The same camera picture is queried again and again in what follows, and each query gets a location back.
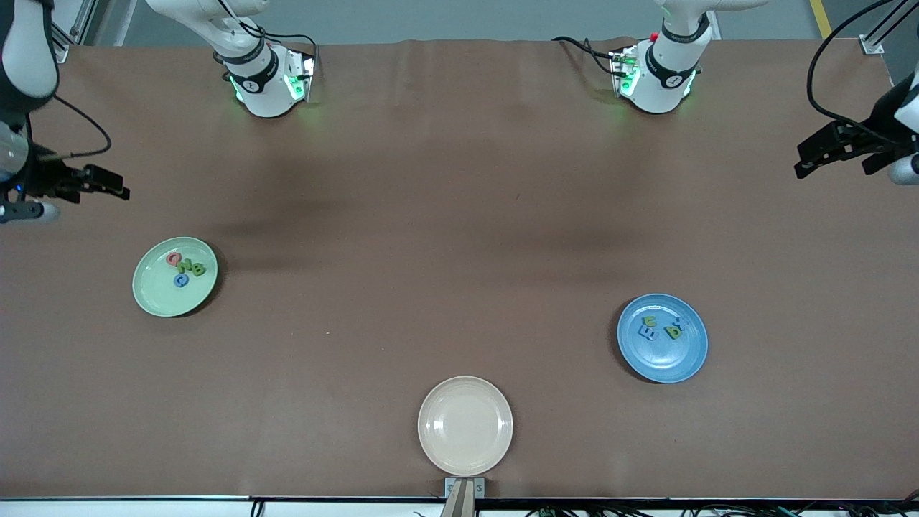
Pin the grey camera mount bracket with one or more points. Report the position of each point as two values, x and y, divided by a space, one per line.
463 499

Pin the green plate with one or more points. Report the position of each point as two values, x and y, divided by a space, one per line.
161 298

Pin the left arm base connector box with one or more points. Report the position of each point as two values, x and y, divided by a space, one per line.
623 72

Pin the blue plate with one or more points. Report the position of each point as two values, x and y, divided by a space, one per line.
664 359

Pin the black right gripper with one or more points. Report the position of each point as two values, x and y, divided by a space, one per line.
44 179

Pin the green letter D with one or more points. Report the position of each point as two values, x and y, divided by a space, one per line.
673 332

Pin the white table edge rail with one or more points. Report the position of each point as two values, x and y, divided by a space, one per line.
143 508

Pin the aluminium frame profile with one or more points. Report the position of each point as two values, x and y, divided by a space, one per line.
872 44
61 52

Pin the blue lowercase letter m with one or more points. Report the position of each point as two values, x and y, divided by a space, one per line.
647 333

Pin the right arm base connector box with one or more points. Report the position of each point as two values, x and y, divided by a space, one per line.
301 75

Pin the beige plate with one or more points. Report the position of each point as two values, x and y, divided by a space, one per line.
465 427

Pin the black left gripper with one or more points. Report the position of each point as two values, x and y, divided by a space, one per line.
862 139

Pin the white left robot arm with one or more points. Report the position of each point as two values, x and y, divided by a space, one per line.
664 79

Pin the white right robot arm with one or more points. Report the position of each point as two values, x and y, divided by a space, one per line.
262 86

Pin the blue uppercase letter C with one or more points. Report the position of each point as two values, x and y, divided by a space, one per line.
181 281

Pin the brown table mat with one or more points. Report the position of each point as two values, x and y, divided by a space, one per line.
445 215

